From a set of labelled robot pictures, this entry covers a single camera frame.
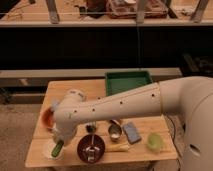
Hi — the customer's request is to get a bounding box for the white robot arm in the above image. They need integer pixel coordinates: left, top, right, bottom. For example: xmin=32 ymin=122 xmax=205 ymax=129
xmin=53 ymin=76 xmax=213 ymax=171

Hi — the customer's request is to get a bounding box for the green pepper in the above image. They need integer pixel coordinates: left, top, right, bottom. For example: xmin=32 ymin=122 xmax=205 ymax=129
xmin=51 ymin=140 xmax=64 ymax=157

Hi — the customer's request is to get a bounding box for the dark brown bowl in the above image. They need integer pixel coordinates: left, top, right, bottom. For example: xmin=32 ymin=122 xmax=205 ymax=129
xmin=77 ymin=134 xmax=105 ymax=163

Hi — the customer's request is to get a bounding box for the metal fork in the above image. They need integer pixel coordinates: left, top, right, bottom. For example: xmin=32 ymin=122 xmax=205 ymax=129
xmin=87 ymin=133 xmax=95 ymax=162

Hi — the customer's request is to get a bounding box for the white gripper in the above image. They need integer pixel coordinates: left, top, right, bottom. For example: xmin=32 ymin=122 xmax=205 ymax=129
xmin=52 ymin=126 xmax=77 ymax=146

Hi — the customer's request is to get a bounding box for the blue sponge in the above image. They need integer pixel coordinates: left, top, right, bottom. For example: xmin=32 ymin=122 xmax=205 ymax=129
xmin=122 ymin=122 xmax=141 ymax=144

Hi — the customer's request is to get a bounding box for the black cable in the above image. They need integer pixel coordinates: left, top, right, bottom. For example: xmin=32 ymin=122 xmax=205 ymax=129
xmin=163 ymin=114 xmax=185 ymax=171

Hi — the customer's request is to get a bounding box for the small metal cup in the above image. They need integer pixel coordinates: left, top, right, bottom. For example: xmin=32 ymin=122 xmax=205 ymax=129
xmin=108 ymin=124 xmax=122 ymax=141

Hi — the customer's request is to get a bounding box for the orange bowl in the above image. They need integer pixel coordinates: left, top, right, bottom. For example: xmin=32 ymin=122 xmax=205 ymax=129
xmin=41 ymin=108 xmax=54 ymax=130

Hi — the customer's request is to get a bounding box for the green plastic tray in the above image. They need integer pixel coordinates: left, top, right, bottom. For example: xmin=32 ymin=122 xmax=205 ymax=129
xmin=105 ymin=71 xmax=152 ymax=96

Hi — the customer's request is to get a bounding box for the silver foil packet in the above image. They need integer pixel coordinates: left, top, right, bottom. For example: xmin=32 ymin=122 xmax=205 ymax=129
xmin=50 ymin=101 xmax=59 ymax=112

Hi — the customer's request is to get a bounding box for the white paper cup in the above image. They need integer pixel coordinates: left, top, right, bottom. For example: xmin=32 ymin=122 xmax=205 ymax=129
xmin=42 ymin=139 xmax=63 ymax=160

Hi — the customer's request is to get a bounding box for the yellow corn cob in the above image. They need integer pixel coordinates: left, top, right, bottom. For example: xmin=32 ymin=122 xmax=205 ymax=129
xmin=105 ymin=144 xmax=130 ymax=152

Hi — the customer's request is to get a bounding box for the green plastic cup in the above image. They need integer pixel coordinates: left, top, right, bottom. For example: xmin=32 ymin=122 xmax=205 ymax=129
xmin=147 ymin=133 xmax=164 ymax=152

